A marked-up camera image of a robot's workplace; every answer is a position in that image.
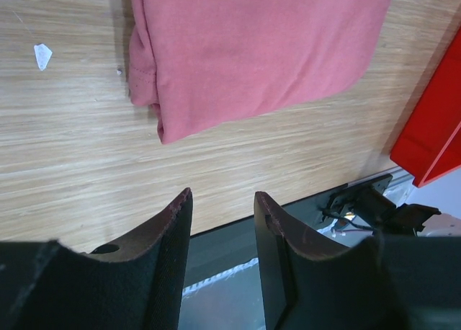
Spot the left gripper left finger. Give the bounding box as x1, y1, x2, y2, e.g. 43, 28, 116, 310
46, 188, 193, 329

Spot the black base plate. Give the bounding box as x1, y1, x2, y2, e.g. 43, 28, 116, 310
187, 173, 393, 284

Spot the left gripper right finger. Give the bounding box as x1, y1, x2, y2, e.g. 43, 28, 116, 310
258, 212, 382, 329

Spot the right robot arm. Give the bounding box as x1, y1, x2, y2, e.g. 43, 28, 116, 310
322, 187, 460, 237

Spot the white paper scrap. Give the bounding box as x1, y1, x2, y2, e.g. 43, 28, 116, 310
33, 43, 53, 71

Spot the red plastic bin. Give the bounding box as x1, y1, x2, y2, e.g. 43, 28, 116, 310
390, 32, 460, 187

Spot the salmon pink t shirt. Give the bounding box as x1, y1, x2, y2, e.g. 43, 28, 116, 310
128, 0, 391, 143

